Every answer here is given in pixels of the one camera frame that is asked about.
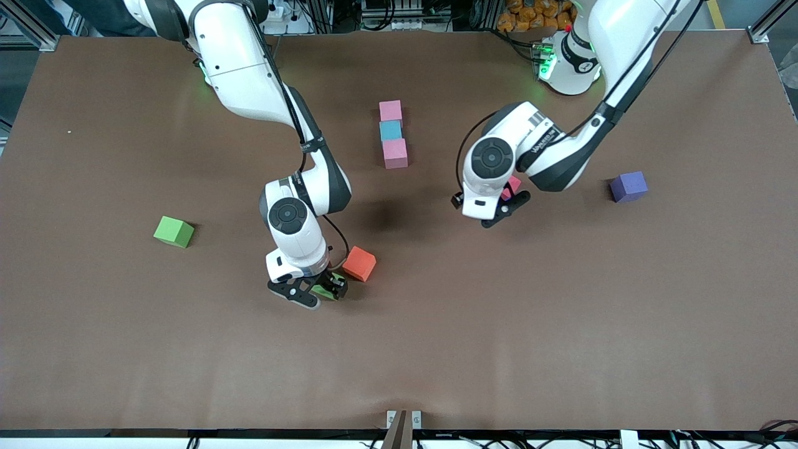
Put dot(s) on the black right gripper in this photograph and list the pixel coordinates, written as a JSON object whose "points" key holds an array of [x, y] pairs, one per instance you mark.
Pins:
{"points": [[331, 279]]}

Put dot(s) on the green foam cube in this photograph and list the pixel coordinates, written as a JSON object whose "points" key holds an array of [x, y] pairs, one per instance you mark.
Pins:
{"points": [[323, 290], [173, 232]]}

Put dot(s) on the red foam cube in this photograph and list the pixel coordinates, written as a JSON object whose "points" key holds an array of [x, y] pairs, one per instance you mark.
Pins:
{"points": [[514, 185]]}

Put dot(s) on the pink foam cube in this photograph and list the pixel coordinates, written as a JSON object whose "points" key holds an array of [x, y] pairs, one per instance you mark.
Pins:
{"points": [[395, 154], [391, 111]]}

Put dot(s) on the blue foam cube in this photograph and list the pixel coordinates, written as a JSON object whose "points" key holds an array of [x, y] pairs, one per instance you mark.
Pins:
{"points": [[391, 131]]}

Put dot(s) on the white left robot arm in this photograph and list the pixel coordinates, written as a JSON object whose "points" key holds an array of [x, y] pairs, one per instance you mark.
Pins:
{"points": [[623, 37]]}

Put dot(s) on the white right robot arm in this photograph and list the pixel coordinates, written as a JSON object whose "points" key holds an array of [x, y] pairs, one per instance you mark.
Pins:
{"points": [[249, 75]]}

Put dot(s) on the orange foam cube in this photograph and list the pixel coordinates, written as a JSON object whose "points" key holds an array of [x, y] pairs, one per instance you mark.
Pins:
{"points": [[359, 263]]}

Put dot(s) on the silver mounting plate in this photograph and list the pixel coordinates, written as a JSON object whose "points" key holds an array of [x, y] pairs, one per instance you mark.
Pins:
{"points": [[416, 419]]}

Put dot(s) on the purple foam cube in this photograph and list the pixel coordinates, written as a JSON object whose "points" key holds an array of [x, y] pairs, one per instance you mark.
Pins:
{"points": [[628, 187]]}

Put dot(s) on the electrical control unit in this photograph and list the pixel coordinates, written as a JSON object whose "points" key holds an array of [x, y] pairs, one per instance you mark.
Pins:
{"points": [[388, 25]]}

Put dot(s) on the pile of orange objects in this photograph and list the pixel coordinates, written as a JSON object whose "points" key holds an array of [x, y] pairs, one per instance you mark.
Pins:
{"points": [[530, 15]]}

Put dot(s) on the white power strip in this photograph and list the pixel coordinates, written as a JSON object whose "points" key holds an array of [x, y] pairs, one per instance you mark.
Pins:
{"points": [[278, 11]]}

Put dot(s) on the white tag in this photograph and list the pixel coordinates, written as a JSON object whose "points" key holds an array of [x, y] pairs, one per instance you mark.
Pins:
{"points": [[629, 439]]}

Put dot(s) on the brown camera pole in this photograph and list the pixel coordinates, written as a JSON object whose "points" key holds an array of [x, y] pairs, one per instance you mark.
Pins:
{"points": [[399, 436]]}

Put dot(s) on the silver aluminium frame profile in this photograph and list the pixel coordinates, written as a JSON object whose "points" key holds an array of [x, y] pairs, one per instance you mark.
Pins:
{"points": [[758, 36], [47, 38]]}

